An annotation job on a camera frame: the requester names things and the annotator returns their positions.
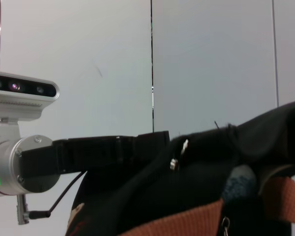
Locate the silver zipper pull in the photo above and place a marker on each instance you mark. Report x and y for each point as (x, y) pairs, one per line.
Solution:
(184, 146)

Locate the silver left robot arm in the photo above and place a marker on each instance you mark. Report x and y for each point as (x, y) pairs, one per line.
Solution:
(9, 159)

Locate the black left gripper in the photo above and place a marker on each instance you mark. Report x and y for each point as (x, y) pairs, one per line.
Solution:
(88, 153)

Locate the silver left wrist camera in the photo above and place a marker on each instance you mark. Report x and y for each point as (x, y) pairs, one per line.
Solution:
(24, 86)

